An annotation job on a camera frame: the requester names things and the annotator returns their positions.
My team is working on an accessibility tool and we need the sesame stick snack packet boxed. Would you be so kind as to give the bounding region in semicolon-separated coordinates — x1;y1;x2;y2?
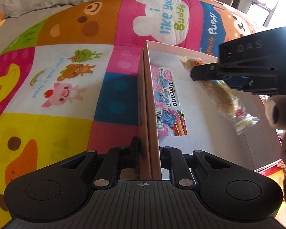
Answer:
180;56;259;134

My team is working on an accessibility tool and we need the pink Volcano snack pack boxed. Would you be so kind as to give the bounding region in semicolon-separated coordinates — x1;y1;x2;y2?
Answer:
151;65;187;136

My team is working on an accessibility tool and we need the pink cardboard box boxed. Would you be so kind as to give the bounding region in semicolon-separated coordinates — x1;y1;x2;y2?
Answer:
138;41;282;180

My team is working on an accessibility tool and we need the colourful cartoon play mat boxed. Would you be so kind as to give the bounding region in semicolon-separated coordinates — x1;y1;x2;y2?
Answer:
0;0;286;229

